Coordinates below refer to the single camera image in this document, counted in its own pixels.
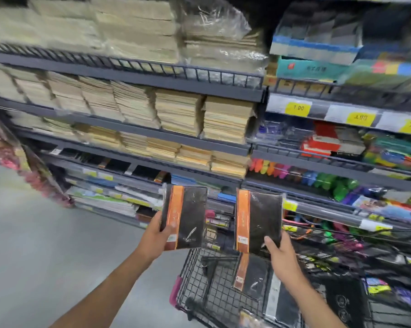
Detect bundle of orange jump ropes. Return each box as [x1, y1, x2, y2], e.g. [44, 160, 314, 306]
[282, 215, 333, 241]

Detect black wire shopping cart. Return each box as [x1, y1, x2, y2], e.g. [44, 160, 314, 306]
[169, 215, 411, 328]

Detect assorted stationery goods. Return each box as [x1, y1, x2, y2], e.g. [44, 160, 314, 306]
[250, 0, 411, 270]

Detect stack of green grey exercise books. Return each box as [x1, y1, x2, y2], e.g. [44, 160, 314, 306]
[195, 180, 223, 194]

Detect person's right forearm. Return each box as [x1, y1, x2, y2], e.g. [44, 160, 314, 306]
[284, 269, 346, 328]

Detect stacks of beige exercise books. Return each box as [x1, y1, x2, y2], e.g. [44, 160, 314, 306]
[0, 0, 269, 180]

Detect row of black shelved notebooks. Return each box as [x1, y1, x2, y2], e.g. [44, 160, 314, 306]
[48, 146, 168, 183]

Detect stack of dark coloured paper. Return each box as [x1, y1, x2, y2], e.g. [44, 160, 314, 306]
[137, 206, 162, 222]

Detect row of yellow price labels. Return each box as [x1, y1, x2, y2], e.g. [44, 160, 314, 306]
[65, 98, 411, 236]

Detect person's left forearm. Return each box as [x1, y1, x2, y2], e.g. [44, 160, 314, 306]
[49, 247, 151, 328]

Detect hanging colourful packets display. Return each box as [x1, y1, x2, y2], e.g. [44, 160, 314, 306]
[0, 109, 73, 209]

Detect black notebook white band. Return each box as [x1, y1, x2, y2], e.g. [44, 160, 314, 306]
[263, 269, 302, 328]

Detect person's right hand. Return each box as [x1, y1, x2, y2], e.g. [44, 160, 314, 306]
[264, 230, 307, 287]

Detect person's left hand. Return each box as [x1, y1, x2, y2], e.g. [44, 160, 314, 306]
[137, 211, 177, 262]

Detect stack of green white workbooks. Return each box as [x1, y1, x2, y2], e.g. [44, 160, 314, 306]
[65, 186, 139, 217]

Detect grey metal store shelving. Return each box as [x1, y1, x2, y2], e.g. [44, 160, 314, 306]
[0, 0, 411, 236]

